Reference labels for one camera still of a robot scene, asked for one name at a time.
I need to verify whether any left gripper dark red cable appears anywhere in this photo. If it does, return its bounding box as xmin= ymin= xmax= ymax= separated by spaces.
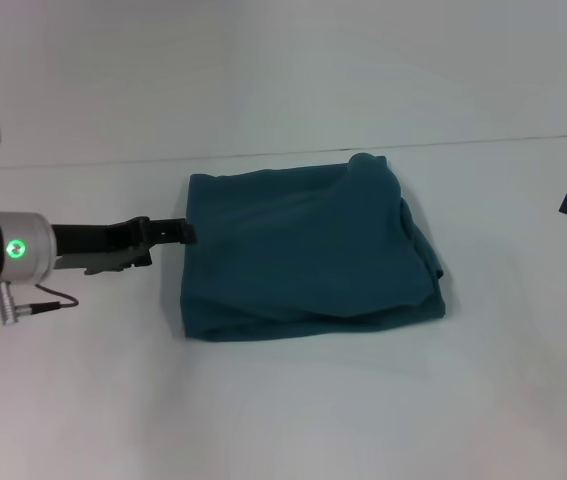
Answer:
xmin=0 ymin=282 xmax=80 ymax=327

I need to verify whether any teal t-shirt with pink print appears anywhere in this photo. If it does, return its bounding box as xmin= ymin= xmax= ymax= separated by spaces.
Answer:
xmin=182 ymin=152 xmax=447 ymax=345

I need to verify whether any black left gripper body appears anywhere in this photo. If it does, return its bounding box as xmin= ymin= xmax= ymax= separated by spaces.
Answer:
xmin=50 ymin=215 xmax=153 ymax=276

